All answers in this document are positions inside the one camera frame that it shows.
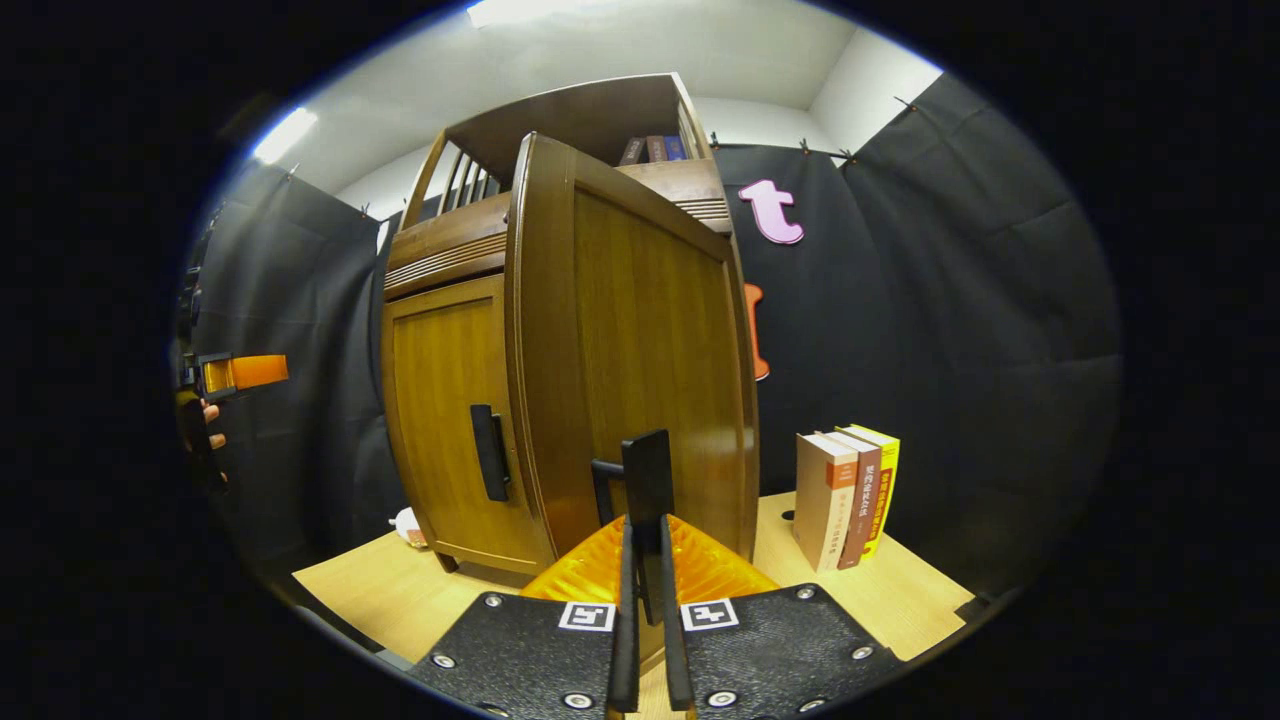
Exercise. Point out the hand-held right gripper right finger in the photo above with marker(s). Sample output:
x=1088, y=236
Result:
x=675, y=640

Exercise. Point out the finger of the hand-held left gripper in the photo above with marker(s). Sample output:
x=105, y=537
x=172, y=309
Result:
x=255, y=371

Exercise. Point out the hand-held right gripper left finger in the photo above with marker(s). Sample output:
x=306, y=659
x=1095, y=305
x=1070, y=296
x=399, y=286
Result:
x=625, y=640

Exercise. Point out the wooden shoe cabinet door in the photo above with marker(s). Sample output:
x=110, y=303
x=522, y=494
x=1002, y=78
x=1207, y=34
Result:
x=640, y=320
x=440, y=400

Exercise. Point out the wooden double-door shoe cabinet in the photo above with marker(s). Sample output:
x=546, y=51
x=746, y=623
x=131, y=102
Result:
x=580, y=120

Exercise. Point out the white plush toy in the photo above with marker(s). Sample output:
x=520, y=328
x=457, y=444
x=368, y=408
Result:
x=410, y=528

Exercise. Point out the brown spine book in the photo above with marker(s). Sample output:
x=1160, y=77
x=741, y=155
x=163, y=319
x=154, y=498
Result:
x=862, y=500

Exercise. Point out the small ceiling light panel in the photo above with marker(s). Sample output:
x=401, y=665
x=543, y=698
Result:
x=285, y=135

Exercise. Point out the yellow book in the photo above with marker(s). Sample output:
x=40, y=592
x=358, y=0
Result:
x=886, y=490

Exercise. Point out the black backdrop cloth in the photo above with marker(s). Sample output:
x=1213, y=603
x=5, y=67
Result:
x=950, y=350

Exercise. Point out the dark brown shelf book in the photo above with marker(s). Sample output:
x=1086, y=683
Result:
x=656, y=149

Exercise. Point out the blue shelf book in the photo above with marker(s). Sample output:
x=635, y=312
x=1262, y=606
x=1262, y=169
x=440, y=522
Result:
x=675, y=147

